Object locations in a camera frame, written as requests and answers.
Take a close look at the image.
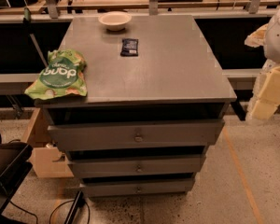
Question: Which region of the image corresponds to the grey drawer cabinet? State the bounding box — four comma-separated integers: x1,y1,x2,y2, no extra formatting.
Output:
38,15,236,185

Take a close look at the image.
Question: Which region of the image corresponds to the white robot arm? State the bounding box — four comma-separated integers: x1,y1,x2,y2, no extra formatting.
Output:
245,8,280,122

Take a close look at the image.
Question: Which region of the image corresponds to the wooden box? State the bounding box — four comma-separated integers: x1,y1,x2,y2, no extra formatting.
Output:
21,108,73,178

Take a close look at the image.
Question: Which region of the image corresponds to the green snack bag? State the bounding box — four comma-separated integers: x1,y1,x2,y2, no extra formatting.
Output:
24,49,87,100

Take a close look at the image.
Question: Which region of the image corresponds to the white bowl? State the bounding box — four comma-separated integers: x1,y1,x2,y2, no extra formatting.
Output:
98,11,132,32

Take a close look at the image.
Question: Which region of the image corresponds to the black tray stand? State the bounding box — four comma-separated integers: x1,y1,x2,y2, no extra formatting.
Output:
0,142,33,224

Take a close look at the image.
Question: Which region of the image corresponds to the grey drawer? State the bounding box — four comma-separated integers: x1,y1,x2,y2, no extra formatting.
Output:
68,155,205,178
80,178,194,198
49,119,224,151

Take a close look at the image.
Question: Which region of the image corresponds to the grey bottom drawer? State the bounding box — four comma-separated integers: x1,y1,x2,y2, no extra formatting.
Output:
80,178,194,198

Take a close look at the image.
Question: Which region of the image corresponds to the dark blue snack packet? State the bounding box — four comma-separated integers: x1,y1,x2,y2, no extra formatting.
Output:
120,38,138,57

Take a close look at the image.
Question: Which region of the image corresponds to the grey top drawer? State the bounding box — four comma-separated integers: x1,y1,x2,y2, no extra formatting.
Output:
49,119,224,151

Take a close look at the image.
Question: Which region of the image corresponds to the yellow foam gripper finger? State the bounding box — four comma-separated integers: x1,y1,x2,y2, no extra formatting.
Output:
245,60,280,121

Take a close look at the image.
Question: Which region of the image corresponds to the black floor cable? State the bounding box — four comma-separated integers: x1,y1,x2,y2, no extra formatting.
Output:
8,198,91,224

